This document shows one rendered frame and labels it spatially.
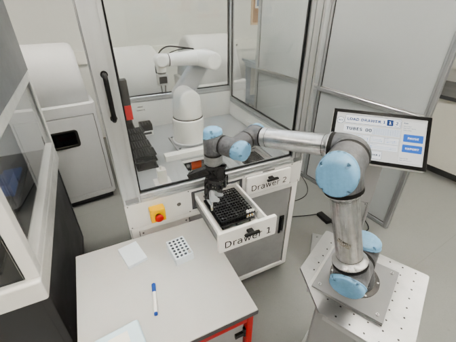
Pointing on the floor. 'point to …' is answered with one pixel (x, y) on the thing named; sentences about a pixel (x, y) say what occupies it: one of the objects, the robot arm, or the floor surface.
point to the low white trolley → (164, 291)
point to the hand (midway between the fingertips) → (210, 201)
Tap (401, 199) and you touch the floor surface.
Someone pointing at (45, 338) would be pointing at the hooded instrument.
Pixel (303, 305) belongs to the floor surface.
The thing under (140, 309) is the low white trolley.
